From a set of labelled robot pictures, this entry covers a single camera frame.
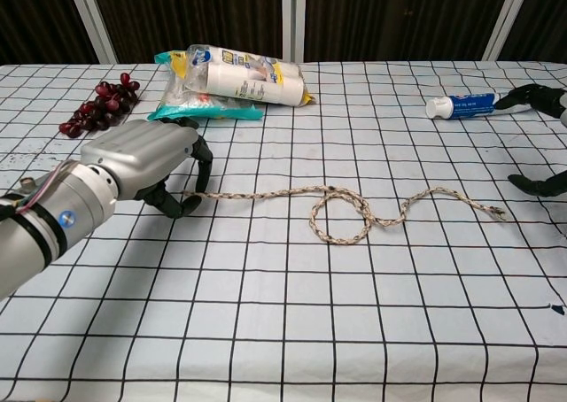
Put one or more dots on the clear pack of paper cups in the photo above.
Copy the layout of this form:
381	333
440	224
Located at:
239	83

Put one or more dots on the dark red grape bunch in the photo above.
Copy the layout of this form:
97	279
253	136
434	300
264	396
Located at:
106	105

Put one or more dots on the white blue toothpaste tube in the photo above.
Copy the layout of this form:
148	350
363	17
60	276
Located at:
469	104

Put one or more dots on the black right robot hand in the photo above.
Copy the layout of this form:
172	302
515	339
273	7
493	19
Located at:
540	96

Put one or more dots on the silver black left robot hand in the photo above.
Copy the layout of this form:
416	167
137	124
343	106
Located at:
137	149

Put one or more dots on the white black grid tablecloth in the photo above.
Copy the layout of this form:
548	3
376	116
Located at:
283	309

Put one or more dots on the white metal frame post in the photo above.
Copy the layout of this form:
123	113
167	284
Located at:
293	17
505	21
95	25

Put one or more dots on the teal plastic snack bag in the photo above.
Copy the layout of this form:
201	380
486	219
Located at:
221	112

